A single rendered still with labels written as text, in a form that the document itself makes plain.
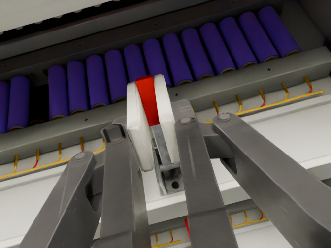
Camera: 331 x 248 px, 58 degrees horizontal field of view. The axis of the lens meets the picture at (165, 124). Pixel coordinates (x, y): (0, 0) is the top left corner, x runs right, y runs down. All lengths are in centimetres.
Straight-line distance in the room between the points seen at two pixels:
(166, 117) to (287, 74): 15
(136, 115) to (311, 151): 15
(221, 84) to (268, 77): 4
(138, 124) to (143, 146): 1
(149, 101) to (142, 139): 6
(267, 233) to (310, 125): 20
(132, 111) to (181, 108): 3
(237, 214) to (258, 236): 4
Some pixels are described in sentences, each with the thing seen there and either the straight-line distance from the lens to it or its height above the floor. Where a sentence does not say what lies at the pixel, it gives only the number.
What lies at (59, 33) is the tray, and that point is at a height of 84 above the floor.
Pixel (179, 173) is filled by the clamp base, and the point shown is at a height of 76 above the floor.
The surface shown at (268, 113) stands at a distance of 27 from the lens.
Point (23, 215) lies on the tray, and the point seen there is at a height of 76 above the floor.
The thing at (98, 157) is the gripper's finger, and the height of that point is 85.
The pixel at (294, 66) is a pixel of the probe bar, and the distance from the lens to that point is 28.
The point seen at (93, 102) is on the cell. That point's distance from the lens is 28.
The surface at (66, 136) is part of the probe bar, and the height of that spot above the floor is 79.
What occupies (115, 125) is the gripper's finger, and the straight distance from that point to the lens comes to 15.
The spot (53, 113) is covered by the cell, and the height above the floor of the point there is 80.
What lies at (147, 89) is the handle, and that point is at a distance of 21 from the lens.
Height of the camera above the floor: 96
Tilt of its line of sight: 43 degrees down
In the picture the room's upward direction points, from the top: 17 degrees counter-clockwise
